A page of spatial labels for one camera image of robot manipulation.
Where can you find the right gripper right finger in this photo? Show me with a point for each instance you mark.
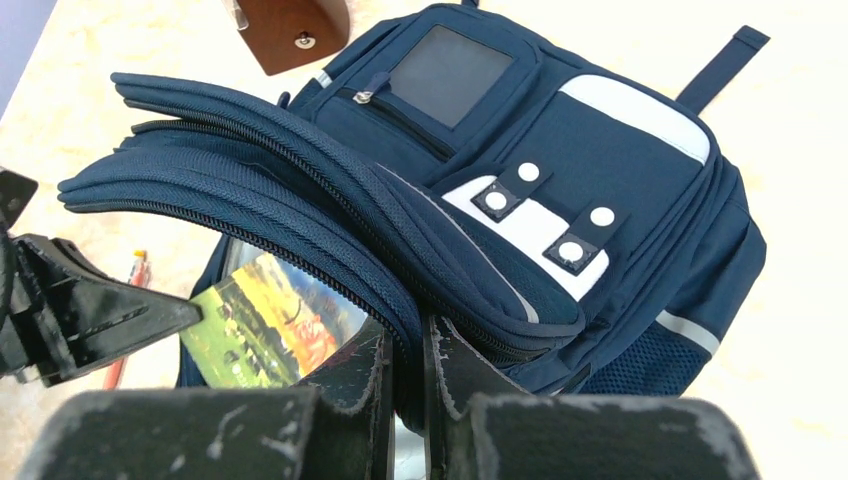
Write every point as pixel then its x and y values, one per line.
pixel 481 425

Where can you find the brown wooden metronome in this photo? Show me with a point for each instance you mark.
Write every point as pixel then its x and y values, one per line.
pixel 286 34

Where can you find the blue Animal Farm book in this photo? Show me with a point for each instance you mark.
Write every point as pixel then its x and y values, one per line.
pixel 268 324

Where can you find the navy blue backpack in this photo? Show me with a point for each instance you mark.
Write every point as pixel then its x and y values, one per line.
pixel 581 231

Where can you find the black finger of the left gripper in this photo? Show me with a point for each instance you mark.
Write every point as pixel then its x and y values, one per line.
pixel 62 318

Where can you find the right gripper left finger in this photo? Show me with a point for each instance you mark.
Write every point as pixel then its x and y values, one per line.
pixel 334 424

